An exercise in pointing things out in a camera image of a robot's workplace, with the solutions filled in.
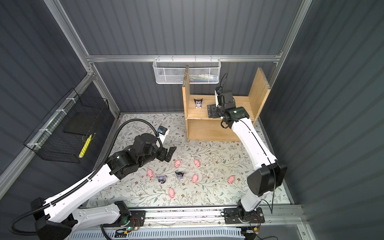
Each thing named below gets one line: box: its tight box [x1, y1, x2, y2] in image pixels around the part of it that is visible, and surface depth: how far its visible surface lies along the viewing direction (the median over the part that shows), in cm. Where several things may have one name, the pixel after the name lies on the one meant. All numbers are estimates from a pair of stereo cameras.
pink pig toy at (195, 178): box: [192, 174, 199, 183], surface depth 87 cm
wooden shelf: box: [182, 65, 272, 142], surface depth 84 cm
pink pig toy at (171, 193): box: [168, 188, 175, 199], surface depth 82 cm
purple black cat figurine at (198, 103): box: [193, 98, 203, 109], surface depth 84 cm
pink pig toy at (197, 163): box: [194, 159, 201, 168], surface depth 93 cm
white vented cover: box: [69, 230, 244, 240], surface depth 71 cm
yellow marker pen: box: [78, 134, 93, 158], surface depth 70 cm
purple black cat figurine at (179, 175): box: [175, 171, 184, 181], surface depth 86 cm
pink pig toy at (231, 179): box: [227, 175, 235, 184], surface depth 86 cm
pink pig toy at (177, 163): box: [174, 159, 181, 168], surface depth 93 cm
